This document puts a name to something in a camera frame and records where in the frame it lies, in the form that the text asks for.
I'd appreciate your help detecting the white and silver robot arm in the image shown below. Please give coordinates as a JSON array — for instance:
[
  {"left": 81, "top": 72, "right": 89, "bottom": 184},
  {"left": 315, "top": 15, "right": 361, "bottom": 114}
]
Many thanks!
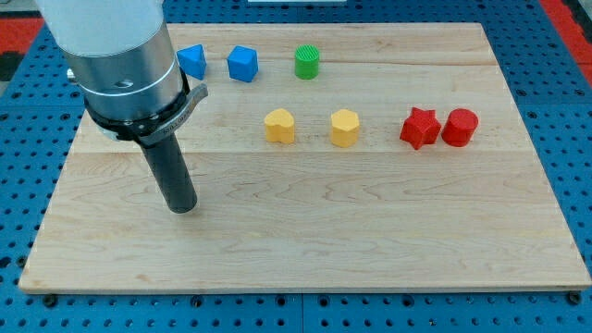
[{"left": 36, "top": 0, "right": 188, "bottom": 141}]

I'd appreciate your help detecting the yellow heart block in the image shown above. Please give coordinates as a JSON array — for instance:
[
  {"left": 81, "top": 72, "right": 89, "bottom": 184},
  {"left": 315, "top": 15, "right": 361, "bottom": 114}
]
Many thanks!
[{"left": 264, "top": 108, "right": 295, "bottom": 144}]

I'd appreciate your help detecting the wooden board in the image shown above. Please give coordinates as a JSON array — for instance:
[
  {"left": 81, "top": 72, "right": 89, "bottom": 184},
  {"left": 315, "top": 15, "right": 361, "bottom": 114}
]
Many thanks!
[{"left": 19, "top": 23, "right": 591, "bottom": 294}]

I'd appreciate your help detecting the yellow hexagon block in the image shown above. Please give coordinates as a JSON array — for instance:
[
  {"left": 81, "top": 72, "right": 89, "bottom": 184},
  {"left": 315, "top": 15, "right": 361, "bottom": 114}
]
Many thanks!
[{"left": 330, "top": 109, "right": 360, "bottom": 148}]

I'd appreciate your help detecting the green cylinder block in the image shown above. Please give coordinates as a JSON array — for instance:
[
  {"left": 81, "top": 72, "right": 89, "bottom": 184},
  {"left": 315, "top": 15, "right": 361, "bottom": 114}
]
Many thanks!
[{"left": 294, "top": 44, "right": 320, "bottom": 80}]

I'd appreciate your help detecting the blue cube block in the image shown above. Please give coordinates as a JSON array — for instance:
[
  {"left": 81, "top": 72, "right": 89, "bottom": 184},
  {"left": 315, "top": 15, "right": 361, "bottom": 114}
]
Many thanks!
[{"left": 227, "top": 45, "right": 258, "bottom": 82}]

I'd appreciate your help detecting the silver clamp lever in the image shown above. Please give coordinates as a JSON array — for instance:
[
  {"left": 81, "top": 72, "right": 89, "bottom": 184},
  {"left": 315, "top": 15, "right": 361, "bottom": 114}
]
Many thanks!
[{"left": 138, "top": 83, "right": 208, "bottom": 146}]

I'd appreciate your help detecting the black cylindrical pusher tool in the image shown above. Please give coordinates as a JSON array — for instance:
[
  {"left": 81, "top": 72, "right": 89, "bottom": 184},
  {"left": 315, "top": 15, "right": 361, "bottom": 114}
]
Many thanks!
[{"left": 141, "top": 134, "right": 198, "bottom": 214}]

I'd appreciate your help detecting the red star block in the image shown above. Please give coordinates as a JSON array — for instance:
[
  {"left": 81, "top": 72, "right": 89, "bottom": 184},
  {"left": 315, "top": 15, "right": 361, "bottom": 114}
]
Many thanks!
[{"left": 400, "top": 106, "right": 441, "bottom": 150}]

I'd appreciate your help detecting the blue triangle block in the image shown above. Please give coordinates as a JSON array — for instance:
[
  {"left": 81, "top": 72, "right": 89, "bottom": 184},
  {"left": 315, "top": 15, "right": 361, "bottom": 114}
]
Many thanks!
[{"left": 177, "top": 44, "right": 207, "bottom": 80}]

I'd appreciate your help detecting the red cylinder block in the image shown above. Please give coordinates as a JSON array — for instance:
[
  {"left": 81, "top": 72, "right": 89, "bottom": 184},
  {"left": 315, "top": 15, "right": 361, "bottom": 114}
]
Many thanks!
[{"left": 441, "top": 108, "right": 479, "bottom": 147}]

